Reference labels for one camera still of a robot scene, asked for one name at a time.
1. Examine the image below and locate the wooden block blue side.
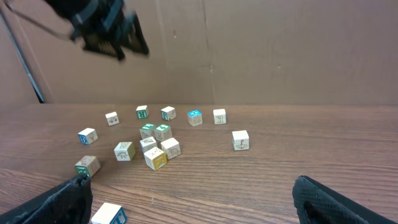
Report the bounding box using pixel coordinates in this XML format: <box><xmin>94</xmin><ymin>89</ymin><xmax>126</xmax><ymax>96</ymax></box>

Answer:
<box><xmin>78</xmin><ymin>128</ymin><xmax>98</xmax><ymax>145</ymax></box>
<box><xmin>232</xmin><ymin>130</ymin><xmax>250</xmax><ymax>151</ymax></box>

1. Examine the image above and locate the plain wooden block far left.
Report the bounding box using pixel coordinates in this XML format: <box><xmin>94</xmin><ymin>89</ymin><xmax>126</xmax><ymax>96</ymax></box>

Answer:
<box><xmin>105</xmin><ymin>111</ymin><xmax>119</xmax><ymax>126</ymax></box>

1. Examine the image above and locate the green top block number 4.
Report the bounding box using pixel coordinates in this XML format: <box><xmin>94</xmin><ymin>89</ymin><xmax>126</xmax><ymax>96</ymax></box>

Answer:
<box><xmin>154</xmin><ymin>124</ymin><xmax>172</xmax><ymax>141</ymax></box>

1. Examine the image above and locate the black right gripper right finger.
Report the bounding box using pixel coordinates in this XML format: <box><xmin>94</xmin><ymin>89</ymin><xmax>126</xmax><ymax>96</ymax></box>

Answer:
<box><xmin>292</xmin><ymin>175</ymin><xmax>397</xmax><ymax>224</ymax></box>

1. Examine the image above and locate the wooden block blue side right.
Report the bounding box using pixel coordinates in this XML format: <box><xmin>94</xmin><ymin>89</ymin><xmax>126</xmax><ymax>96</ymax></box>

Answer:
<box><xmin>232</xmin><ymin>130</ymin><xmax>250</xmax><ymax>151</ymax></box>

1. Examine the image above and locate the wooden block green bottom side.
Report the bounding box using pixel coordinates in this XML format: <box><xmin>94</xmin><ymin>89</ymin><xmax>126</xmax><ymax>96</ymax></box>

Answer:
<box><xmin>75</xmin><ymin>156</ymin><xmax>101</xmax><ymax>178</ymax></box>

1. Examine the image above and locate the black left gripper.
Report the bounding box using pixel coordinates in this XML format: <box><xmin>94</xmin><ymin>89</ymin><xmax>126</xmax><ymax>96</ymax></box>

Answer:
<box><xmin>46</xmin><ymin>0</ymin><xmax>149</xmax><ymax>60</ymax></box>

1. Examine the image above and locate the wooden block blue side left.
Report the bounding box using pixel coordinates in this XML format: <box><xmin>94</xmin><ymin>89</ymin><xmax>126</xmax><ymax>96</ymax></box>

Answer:
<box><xmin>78</xmin><ymin>128</ymin><xmax>98</xmax><ymax>145</ymax></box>

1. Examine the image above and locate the wooden block green letter side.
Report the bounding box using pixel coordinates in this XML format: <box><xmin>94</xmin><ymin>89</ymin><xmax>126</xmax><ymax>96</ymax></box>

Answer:
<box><xmin>136</xmin><ymin>105</ymin><xmax>149</xmax><ymax>119</ymax></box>

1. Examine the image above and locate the wooden block teal side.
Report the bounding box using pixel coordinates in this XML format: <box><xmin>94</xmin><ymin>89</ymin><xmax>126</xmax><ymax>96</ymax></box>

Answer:
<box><xmin>161</xmin><ymin>106</ymin><xmax>177</xmax><ymax>121</ymax></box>

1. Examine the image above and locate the blue top wooden block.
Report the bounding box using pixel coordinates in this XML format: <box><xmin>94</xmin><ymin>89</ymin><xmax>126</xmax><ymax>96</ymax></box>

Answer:
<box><xmin>187</xmin><ymin>110</ymin><xmax>203</xmax><ymax>126</ymax></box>

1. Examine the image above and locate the wooden block black drawing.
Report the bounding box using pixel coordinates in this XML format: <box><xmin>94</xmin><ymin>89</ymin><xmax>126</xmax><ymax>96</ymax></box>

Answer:
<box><xmin>213</xmin><ymin>109</ymin><xmax>227</xmax><ymax>124</ymax></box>

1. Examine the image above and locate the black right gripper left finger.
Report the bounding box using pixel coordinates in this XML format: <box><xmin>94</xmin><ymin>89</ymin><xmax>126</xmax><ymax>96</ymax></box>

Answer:
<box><xmin>1</xmin><ymin>174</ymin><xmax>93</xmax><ymax>224</ymax></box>

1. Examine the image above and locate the green top block letter L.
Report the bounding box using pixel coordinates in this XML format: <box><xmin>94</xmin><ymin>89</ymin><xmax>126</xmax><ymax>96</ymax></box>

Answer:
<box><xmin>139</xmin><ymin>123</ymin><xmax>156</xmax><ymax>139</ymax></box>

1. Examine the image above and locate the wooden block diamond drawing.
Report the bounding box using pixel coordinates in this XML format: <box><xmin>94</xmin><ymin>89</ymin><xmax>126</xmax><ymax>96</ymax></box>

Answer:
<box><xmin>140</xmin><ymin>136</ymin><xmax>157</xmax><ymax>153</ymax></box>

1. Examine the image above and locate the wooden block yellow side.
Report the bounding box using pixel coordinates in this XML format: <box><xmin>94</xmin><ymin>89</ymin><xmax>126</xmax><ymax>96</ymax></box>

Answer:
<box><xmin>144</xmin><ymin>147</ymin><xmax>167</xmax><ymax>170</ymax></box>

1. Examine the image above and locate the wooden block oval drawing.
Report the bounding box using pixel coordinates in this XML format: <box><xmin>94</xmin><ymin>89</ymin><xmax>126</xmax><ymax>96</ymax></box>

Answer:
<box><xmin>160</xmin><ymin>138</ymin><xmax>181</xmax><ymax>160</ymax></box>

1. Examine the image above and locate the brown cardboard backdrop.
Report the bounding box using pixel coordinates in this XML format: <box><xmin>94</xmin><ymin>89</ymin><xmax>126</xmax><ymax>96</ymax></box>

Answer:
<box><xmin>2</xmin><ymin>1</ymin><xmax>397</xmax><ymax>105</ymax></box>

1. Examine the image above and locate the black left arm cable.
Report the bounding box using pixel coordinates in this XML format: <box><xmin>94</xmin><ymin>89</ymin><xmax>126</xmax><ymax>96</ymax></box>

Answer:
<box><xmin>2</xmin><ymin>0</ymin><xmax>75</xmax><ymax>41</ymax></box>

